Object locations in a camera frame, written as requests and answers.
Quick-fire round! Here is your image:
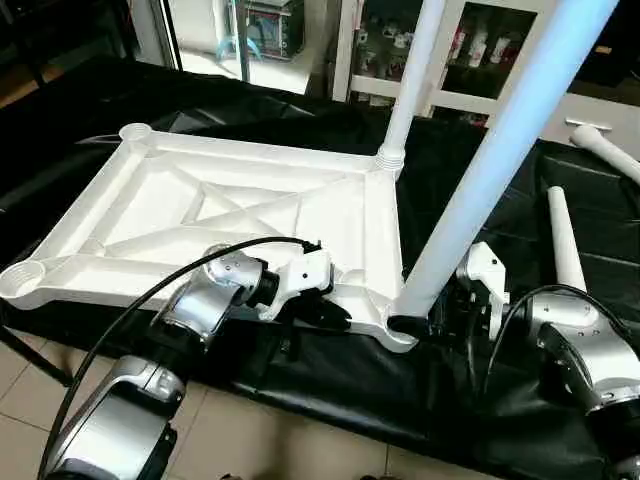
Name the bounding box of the white plastic table leg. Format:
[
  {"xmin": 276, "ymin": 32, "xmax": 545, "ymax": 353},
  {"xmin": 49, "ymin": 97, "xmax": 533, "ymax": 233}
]
[
  {"xmin": 568, "ymin": 122, "xmax": 640, "ymax": 187},
  {"xmin": 546, "ymin": 186, "xmax": 589, "ymax": 297},
  {"xmin": 388, "ymin": 0, "xmax": 621, "ymax": 336},
  {"xmin": 377, "ymin": 0, "xmax": 447, "ymax": 181}
]

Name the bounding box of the black metal stand leg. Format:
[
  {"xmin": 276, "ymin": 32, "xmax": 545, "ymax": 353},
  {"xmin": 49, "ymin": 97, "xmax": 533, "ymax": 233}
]
[{"xmin": 0, "ymin": 320, "xmax": 73, "ymax": 389}]

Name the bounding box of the teal storage box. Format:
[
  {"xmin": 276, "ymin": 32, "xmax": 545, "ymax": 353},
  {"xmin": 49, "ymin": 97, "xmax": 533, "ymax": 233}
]
[{"xmin": 245, "ymin": 0, "xmax": 306, "ymax": 61}]

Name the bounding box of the white drawer unit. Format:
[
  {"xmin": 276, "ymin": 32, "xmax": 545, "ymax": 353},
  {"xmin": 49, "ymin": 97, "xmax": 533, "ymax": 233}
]
[{"xmin": 555, "ymin": 90, "xmax": 640, "ymax": 151}]

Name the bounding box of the black work mat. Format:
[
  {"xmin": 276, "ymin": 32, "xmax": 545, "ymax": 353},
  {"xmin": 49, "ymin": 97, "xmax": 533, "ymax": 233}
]
[{"xmin": 0, "ymin": 55, "xmax": 640, "ymax": 479}]

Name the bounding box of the white plastic table top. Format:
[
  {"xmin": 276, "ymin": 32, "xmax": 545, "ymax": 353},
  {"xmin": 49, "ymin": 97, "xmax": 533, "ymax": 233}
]
[{"xmin": 0, "ymin": 122, "xmax": 417, "ymax": 353}]

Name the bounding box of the white glass-door cabinet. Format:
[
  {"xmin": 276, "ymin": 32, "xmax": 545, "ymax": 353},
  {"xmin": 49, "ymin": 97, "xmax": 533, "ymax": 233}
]
[{"xmin": 335, "ymin": 0, "xmax": 561, "ymax": 126}]

